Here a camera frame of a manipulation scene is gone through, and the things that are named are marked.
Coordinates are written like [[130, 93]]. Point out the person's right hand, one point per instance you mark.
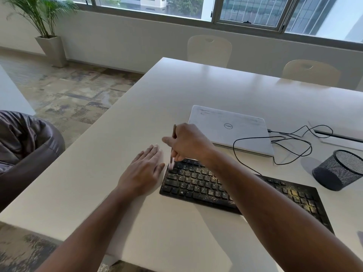
[[190, 143]]

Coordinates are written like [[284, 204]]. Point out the person's left hand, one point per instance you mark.
[[139, 174]]

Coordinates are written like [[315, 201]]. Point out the person's right thumb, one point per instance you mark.
[[169, 141]]

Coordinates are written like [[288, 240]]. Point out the person's left thumb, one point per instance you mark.
[[160, 168]]

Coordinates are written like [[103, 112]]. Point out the thin cleaning brush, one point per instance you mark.
[[171, 158]]

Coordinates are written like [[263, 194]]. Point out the person's right forearm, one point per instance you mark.
[[272, 212]]

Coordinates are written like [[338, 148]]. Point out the person's left forearm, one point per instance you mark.
[[90, 232]]

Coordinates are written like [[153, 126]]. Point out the dusty black keyboard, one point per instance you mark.
[[198, 185]]

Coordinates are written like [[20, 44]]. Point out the white closed laptop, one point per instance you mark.
[[229, 128]]

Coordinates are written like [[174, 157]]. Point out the cream plastic chair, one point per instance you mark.
[[209, 50], [311, 72]]

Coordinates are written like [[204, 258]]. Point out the brown bean bag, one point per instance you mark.
[[25, 150]]

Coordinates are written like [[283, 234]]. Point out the white square planter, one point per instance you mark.
[[52, 50]]

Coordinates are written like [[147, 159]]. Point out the black mesh pen holder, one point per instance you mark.
[[337, 171]]

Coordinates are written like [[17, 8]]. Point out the green potted palm plant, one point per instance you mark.
[[39, 14]]

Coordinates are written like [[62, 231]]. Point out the grey window frame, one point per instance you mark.
[[215, 22]]

